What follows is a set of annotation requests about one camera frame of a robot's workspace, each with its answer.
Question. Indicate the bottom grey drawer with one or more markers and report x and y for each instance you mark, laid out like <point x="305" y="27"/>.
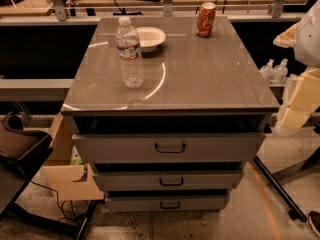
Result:
<point x="167" y="204"/>

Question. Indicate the white bowl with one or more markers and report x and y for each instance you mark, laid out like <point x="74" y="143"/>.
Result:
<point x="150" y="38"/>

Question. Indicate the dark shoe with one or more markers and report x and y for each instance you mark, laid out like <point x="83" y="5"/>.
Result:
<point x="314" y="222"/>

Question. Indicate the clear dispenser bottle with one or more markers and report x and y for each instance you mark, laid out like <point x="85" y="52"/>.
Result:
<point x="266" y="70"/>
<point x="279" y="72"/>

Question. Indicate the grey drawer cabinet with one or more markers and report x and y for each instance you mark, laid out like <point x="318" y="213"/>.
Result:
<point x="192" y="85"/>

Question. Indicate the black metal stand leg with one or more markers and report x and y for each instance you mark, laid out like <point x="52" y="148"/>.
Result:
<point x="294" y="211"/>

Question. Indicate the cardboard box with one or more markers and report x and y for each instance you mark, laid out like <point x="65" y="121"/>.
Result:
<point x="72" y="182"/>

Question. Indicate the clear dispenser bottle left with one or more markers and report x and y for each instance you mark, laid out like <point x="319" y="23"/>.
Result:
<point x="266" y="70"/>

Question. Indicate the middle grey drawer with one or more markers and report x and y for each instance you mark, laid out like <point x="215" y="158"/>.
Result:
<point x="170" y="180"/>

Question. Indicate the grey drawer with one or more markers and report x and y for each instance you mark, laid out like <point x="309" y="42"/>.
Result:
<point x="170" y="180"/>
<point x="167" y="204"/>
<point x="180" y="148"/>

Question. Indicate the brown chair seat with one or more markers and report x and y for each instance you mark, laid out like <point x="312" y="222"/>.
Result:
<point x="21" y="149"/>

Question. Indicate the clear plastic water bottle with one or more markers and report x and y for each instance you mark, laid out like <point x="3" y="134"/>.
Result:
<point x="128" y="46"/>

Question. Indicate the top grey drawer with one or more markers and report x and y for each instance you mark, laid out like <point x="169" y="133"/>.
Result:
<point x="180" y="148"/>

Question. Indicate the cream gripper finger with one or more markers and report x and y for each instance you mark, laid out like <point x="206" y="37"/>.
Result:
<point x="301" y="98"/>
<point x="287" y="38"/>

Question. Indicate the red coke can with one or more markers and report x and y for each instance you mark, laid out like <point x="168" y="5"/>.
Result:
<point x="206" y="19"/>

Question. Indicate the clear dispenser bottle right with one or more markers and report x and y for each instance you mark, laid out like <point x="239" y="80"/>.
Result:
<point x="279" y="72"/>

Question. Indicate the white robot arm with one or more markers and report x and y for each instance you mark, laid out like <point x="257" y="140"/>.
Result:
<point x="307" y="44"/>

